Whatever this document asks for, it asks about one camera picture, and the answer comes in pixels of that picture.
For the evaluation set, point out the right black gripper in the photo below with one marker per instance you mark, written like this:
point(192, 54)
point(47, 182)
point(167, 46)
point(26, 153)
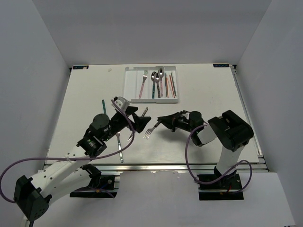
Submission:
point(171, 121)

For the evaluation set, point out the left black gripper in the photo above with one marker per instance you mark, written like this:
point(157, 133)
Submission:
point(140, 122)

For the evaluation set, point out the dark handled fork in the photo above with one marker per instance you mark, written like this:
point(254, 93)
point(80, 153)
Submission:
point(150, 130)

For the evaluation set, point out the orange chopstick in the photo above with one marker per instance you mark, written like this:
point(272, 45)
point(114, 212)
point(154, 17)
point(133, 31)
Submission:
point(172, 85)
point(167, 95)

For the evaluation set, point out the pink handled fork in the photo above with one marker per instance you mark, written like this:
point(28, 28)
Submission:
point(145, 75)

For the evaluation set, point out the dark handled spoon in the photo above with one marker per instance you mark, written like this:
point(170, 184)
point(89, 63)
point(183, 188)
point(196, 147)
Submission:
point(157, 80)

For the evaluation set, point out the green handled spoon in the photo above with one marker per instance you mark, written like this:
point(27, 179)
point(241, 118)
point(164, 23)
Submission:
point(153, 84)

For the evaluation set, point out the pink handled spoon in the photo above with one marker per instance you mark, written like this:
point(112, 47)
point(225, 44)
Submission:
point(161, 75)

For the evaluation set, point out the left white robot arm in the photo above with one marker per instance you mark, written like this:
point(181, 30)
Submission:
point(34, 195)

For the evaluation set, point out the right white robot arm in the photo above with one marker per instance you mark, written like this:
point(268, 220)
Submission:
point(231, 130)

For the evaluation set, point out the white divided utensil tray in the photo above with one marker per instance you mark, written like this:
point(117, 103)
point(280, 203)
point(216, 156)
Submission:
point(133, 80)

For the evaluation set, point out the right blue corner sticker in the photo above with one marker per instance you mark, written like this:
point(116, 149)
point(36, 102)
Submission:
point(221, 65)

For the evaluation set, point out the blue corner sticker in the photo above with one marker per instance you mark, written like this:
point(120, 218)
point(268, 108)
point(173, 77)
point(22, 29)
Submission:
point(80, 67)
point(221, 65)

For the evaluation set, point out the left blue corner sticker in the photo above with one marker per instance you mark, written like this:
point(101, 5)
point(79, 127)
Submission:
point(80, 67)

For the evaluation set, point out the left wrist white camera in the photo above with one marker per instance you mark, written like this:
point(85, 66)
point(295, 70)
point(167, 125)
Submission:
point(121, 103)

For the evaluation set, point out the green handled fork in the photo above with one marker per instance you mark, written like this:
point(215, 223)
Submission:
point(119, 147)

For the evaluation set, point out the green handled knife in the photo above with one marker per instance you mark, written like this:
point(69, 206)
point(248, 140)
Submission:
point(104, 106)

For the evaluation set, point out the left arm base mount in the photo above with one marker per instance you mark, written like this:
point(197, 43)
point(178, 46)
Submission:
point(99, 185)

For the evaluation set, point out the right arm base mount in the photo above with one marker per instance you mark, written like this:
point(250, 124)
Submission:
point(223, 190)

